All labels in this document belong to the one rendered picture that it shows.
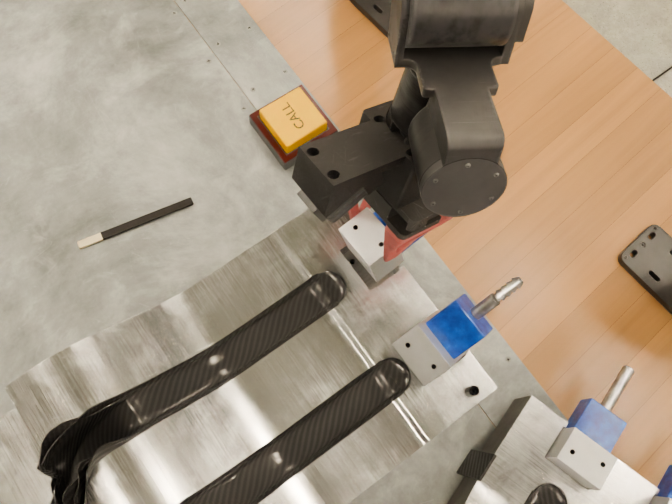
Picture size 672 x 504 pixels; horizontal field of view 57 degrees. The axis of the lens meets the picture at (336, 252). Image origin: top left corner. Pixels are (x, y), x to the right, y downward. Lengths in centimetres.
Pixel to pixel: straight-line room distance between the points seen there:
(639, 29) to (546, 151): 133
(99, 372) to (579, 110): 66
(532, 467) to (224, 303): 35
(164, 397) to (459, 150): 36
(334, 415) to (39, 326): 35
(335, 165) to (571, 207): 44
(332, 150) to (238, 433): 29
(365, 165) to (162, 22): 51
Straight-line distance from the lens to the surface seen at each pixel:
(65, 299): 77
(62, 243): 79
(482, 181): 42
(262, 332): 64
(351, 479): 62
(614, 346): 80
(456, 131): 39
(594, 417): 70
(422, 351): 60
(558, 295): 79
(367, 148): 47
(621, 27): 213
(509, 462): 68
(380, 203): 52
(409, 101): 47
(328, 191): 44
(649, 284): 83
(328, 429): 63
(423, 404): 63
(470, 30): 43
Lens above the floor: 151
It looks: 72 degrees down
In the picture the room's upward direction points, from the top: 11 degrees clockwise
